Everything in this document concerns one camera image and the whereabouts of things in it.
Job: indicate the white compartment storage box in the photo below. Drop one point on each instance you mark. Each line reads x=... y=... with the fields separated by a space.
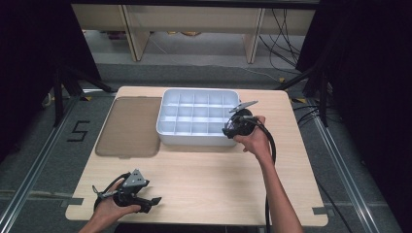
x=194 y=118

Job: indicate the black curtain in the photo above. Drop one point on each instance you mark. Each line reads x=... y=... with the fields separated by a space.
x=372 y=81
x=35 y=64

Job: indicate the grey tape strip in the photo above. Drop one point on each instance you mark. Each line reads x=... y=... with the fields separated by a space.
x=73 y=202
x=320 y=211

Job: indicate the person's right hand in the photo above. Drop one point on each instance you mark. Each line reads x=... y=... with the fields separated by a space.
x=254 y=139

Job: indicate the person's left hand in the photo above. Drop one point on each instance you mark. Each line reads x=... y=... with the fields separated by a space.
x=111 y=210

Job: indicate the aluminium floor rail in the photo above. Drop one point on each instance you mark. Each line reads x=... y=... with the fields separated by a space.
x=35 y=168
x=343 y=174

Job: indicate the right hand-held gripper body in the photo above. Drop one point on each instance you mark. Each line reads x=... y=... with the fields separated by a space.
x=243 y=121

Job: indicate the brown translucent box lid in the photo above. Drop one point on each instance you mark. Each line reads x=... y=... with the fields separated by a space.
x=131 y=127

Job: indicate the light wooden desk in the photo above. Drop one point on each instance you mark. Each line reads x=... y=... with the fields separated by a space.
x=194 y=17

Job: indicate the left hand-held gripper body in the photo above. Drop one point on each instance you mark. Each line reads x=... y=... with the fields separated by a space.
x=132 y=186

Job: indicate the black metal stand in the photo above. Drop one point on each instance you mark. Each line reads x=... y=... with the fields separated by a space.
x=320 y=93
x=60 y=97

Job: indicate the yellow tape piece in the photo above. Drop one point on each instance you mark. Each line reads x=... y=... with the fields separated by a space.
x=86 y=98
x=299 y=100

